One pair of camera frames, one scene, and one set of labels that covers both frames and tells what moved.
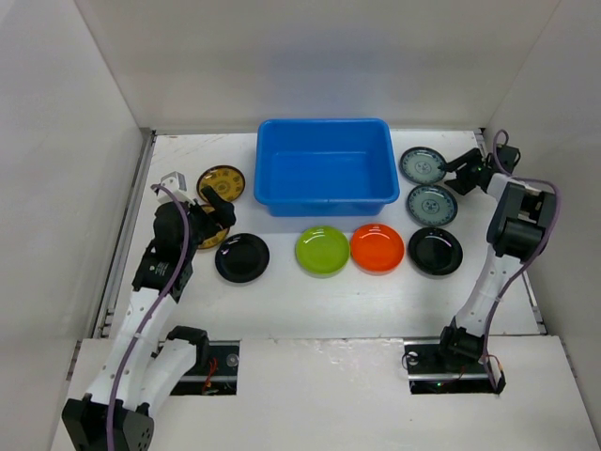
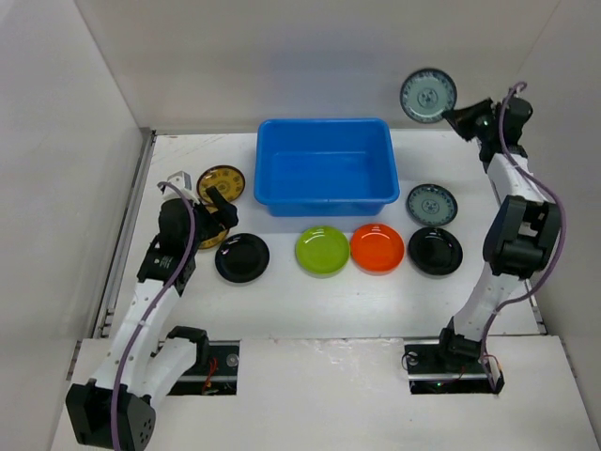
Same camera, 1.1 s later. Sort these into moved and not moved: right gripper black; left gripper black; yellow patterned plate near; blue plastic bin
Moved: right gripper black
Not moved: yellow patterned plate near; blue plastic bin; left gripper black
